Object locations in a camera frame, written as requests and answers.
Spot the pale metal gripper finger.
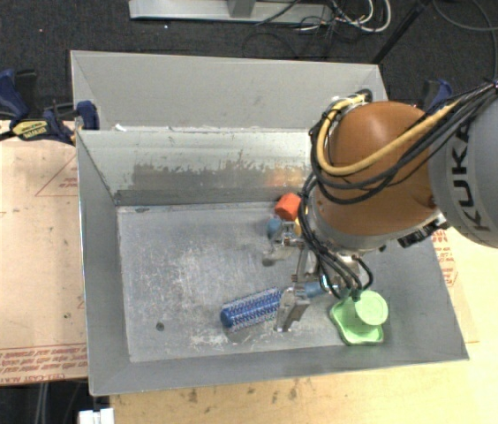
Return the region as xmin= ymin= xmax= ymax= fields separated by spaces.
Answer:
xmin=274 ymin=286 xmax=297 ymax=333
xmin=291 ymin=291 xmax=311 ymax=328

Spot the shiny silver metal object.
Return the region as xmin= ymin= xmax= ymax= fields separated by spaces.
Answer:
xmin=260 ymin=231 xmax=304 ymax=268

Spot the blue bristled brush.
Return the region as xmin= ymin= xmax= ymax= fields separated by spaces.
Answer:
xmin=219 ymin=286 xmax=283 ymax=331

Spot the light green flat plate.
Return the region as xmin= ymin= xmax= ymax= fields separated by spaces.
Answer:
xmin=328 ymin=299 xmax=386 ymax=347

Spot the orange-red round block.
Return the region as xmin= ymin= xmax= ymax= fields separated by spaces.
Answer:
xmin=273 ymin=192 xmax=303 ymax=223

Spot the light green cup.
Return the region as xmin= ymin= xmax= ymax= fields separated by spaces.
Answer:
xmin=353 ymin=290 xmax=389 ymax=327

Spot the grey metal bin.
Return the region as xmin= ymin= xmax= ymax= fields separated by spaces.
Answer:
xmin=70 ymin=49 xmax=471 ymax=398

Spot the brown cardboard board red print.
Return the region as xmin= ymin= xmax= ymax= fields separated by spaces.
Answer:
xmin=0 ymin=118 xmax=480 ymax=388

